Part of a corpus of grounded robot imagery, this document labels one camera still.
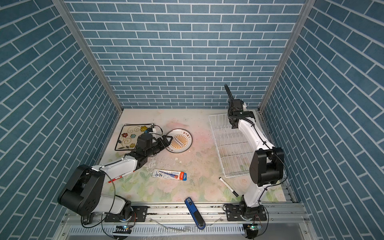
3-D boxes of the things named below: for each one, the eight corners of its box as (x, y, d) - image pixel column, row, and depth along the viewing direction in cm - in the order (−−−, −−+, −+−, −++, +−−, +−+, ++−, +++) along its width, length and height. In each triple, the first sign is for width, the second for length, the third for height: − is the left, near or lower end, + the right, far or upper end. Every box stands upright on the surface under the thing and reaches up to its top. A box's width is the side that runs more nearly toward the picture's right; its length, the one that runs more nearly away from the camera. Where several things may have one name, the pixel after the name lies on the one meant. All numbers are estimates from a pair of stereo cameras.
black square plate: (116, 152, 98) (113, 149, 95) (127, 126, 113) (125, 122, 109) (145, 153, 98) (143, 149, 95) (152, 126, 113) (150, 122, 110)
